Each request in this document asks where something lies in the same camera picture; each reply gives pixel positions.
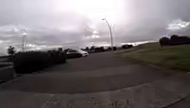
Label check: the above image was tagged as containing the white car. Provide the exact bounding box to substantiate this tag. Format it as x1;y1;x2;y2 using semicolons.
65;48;90;60

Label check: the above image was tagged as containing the curved street lamp pole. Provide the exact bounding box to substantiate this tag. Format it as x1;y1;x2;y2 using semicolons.
101;16;115;53

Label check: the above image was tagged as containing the grey paved path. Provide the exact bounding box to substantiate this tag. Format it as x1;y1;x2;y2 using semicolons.
0;43;190;108

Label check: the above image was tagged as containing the dark hedge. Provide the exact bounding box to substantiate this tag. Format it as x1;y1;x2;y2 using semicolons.
11;47;68;76

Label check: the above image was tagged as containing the tall lamp pole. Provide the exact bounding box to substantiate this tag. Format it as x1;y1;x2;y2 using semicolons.
20;30;29;53

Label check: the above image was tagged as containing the green grass field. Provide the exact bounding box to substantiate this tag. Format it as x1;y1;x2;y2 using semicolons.
112;38;190;80

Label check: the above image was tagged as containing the dark clump of bushes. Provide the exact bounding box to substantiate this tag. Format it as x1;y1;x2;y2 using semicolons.
158;33;190;49

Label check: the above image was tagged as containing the small dark tree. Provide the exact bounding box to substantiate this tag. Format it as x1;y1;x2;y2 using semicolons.
6;45;17;56

